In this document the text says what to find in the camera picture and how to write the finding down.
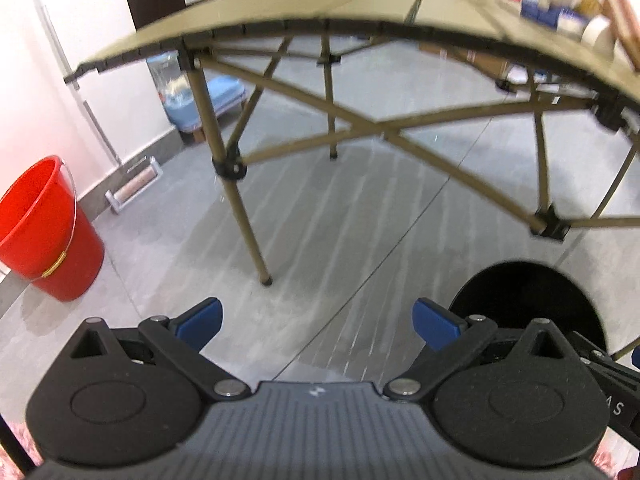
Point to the cardboard box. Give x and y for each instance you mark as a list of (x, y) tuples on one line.
[(470, 60)]

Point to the black trash bin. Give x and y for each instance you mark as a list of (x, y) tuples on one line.
[(525, 290)]

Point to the white yarn roll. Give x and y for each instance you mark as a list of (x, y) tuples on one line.
[(599, 37)]

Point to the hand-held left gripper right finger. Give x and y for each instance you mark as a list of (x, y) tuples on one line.
[(437, 325)]

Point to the wooden stick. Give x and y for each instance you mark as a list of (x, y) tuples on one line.
[(620, 15)]

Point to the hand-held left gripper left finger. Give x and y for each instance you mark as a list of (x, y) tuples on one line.
[(200, 322)]

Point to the blue plastic container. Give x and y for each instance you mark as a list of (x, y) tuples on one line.
[(185, 95)]

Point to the red plastic bucket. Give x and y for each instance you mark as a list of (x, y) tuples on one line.
[(35, 230)]

